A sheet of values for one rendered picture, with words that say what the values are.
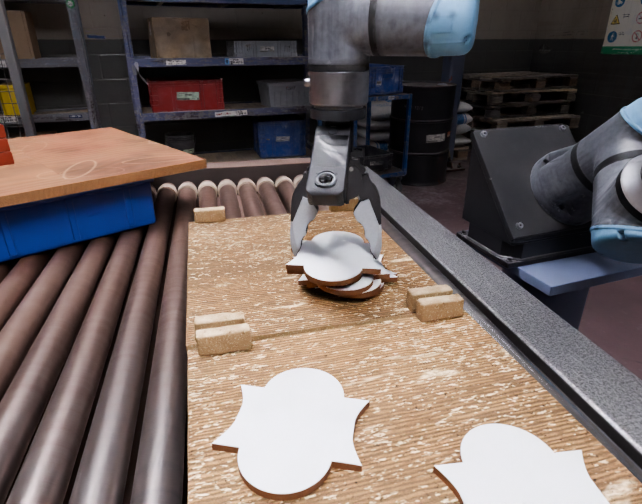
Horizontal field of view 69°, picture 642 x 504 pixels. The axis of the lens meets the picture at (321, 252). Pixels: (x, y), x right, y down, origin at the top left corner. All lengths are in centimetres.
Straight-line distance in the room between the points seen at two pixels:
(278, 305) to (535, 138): 65
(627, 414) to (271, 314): 40
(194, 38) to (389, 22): 420
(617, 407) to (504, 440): 16
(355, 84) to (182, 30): 414
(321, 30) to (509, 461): 47
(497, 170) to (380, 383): 57
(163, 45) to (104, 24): 79
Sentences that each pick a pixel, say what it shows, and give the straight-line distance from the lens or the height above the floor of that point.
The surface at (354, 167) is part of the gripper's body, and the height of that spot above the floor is 111.
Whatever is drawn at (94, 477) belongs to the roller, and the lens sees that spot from 48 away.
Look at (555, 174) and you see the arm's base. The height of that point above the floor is 103.
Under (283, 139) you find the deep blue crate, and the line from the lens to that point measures 490.
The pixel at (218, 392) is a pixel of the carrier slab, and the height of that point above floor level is 94.
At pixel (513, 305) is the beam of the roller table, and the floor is 91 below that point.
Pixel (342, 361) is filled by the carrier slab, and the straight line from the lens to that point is 52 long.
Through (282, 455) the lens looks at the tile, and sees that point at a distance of 42.
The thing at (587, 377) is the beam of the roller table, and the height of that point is 91.
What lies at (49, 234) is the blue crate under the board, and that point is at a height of 95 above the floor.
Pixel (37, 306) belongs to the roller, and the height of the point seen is 91.
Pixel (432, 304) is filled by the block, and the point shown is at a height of 96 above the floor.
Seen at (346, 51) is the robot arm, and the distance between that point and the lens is 58.
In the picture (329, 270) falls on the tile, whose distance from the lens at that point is 61.
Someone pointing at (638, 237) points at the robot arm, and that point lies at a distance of 77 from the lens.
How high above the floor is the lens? 126
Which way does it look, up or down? 25 degrees down
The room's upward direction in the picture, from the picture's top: straight up
